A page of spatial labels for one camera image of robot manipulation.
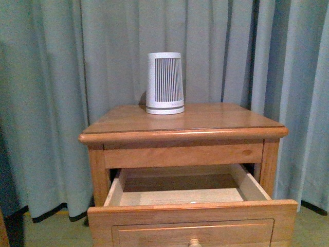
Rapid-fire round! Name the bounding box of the grey left curtain panel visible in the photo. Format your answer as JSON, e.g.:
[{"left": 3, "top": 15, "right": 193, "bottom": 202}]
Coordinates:
[{"left": 1, "top": 1, "right": 258, "bottom": 218}]

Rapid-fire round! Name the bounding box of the wooden top drawer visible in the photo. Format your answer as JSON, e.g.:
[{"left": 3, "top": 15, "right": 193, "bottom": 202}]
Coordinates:
[{"left": 88, "top": 164, "right": 297, "bottom": 246}]

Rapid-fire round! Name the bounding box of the white slatted air purifier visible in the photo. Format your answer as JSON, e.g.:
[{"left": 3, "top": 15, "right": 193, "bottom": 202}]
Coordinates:
[{"left": 146, "top": 52, "right": 185, "bottom": 115}]

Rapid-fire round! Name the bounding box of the wooden nightstand cabinet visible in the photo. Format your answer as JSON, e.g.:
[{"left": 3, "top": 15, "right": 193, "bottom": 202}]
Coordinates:
[{"left": 78, "top": 102, "right": 289, "bottom": 209}]

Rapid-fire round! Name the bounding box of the grey right curtain panel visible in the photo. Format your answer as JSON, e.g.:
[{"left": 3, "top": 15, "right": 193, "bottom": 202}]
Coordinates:
[{"left": 251, "top": 1, "right": 328, "bottom": 211}]

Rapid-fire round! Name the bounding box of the grey curtain panel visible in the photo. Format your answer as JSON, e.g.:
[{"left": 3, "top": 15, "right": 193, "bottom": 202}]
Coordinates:
[
  {"left": 1, "top": 1, "right": 258, "bottom": 218},
  {"left": 251, "top": 1, "right": 328, "bottom": 211}
]

